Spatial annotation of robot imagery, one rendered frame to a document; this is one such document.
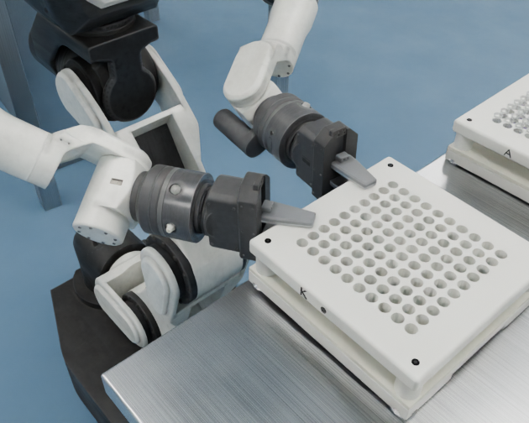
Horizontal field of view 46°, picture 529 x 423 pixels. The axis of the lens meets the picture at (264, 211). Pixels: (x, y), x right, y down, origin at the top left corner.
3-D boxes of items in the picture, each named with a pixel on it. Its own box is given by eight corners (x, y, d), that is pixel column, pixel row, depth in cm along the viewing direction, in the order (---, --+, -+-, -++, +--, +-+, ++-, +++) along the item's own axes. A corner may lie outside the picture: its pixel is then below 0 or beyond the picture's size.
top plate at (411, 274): (248, 252, 73) (248, 239, 72) (386, 166, 85) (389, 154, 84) (414, 394, 60) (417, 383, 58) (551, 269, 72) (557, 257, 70)
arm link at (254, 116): (325, 132, 96) (283, 100, 103) (298, 87, 88) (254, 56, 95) (271, 184, 95) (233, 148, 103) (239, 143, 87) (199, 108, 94)
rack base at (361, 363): (248, 279, 77) (248, 267, 75) (381, 194, 89) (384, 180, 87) (405, 420, 63) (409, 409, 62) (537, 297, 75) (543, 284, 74)
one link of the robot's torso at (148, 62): (63, 105, 117) (49, 46, 109) (126, 80, 123) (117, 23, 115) (99, 135, 109) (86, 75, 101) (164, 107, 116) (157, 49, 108)
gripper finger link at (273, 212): (311, 231, 73) (259, 221, 74) (316, 214, 75) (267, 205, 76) (311, 221, 72) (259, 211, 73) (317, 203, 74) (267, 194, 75)
